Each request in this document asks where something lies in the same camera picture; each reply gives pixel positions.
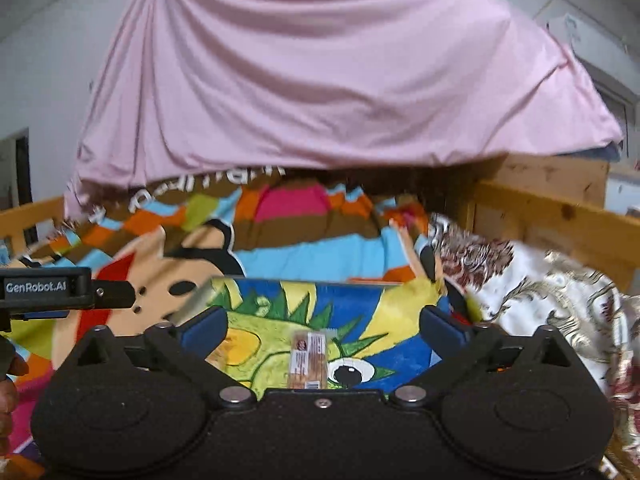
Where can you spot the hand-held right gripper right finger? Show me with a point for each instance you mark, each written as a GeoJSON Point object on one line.
{"type": "Point", "coordinates": [441, 332]}

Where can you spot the person's left hand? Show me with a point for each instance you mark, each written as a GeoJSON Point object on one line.
{"type": "Point", "coordinates": [7, 395]}

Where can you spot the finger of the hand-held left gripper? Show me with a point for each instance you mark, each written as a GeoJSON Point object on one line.
{"type": "Point", "coordinates": [114, 294]}

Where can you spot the cartoon printed blanket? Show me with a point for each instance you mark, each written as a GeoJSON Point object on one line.
{"type": "Point", "coordinates": [300, 255]}

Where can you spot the clear biscuit packet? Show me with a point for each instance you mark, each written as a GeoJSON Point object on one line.
{"type": "Point", "coordinates": [307, 360]}

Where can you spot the floral patterned cloth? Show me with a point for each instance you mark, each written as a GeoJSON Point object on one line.
{"type": "Point", "coordinates": [550, 285]}

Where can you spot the metal tray with painted bottom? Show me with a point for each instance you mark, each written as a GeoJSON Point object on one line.
{"type": "Point", "coordinates": [270, 317]}

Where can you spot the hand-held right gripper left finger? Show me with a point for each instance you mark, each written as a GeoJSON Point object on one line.
{"type": "Point", "coordinates": [205, 334]}

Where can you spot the white wall air conditioner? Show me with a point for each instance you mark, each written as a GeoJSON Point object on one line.
{"type": "Point", "coordinates": [585, 35]}

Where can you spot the wooden bed rail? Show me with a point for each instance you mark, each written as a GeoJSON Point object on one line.
{"type": "Point", "coordinates": [25, 220]}

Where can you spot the wooden bed frame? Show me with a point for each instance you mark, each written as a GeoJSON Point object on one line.
{"type": "Point", "coordinates": [550, 210]}

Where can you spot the pink pillow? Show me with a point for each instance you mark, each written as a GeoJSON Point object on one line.
{"type": "Point", "coordinates": [325, 85]}

